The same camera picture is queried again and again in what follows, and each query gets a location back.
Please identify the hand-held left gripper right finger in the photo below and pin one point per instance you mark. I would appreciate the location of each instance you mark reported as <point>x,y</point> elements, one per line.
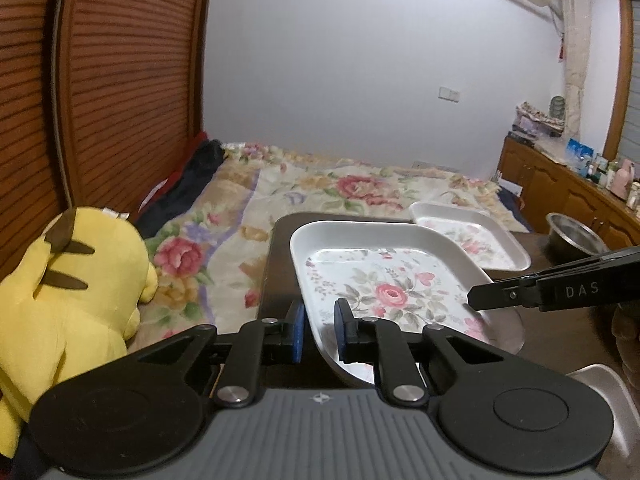
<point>343,332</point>

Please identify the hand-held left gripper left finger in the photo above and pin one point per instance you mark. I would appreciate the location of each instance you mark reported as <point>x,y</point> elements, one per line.
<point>298,332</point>

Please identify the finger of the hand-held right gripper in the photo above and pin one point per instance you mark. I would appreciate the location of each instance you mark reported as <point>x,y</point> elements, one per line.
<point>500,297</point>
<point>580,262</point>

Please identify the stainless steel bowl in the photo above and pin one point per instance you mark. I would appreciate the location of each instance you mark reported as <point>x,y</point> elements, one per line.
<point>607,410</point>
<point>570,232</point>

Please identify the white floral square plate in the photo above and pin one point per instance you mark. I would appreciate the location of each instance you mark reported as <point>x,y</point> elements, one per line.
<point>385,265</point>
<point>465,227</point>

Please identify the wooden cabinet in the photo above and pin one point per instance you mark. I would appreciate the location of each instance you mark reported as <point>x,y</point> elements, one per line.
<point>560,185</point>

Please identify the pink bottle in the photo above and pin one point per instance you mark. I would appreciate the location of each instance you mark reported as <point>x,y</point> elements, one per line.
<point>624,180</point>

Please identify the white box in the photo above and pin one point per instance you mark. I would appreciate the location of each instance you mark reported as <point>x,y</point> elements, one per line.
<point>511,189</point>

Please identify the blue box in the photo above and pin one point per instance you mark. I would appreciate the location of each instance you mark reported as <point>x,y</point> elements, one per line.
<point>580,152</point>

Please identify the floral blanket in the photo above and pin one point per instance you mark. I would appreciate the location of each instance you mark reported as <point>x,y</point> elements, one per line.
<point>300,185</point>

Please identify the navy and red cloth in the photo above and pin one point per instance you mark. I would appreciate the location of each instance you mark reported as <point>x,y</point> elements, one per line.
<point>195,170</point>

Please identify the wrapped air conditioner pipe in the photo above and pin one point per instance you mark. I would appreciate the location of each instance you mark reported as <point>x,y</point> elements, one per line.
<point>572,50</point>

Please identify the yellow plush toy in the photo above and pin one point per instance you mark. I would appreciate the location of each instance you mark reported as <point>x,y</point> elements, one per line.
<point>65,300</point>

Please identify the wooden louvered wardrobe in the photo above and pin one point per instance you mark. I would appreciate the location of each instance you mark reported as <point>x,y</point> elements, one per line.
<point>100,85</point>

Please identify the wooden door frame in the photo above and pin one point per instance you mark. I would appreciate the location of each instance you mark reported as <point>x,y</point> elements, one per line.
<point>622,60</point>

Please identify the white wall switch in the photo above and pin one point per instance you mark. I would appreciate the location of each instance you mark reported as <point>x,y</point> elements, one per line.
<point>449,93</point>

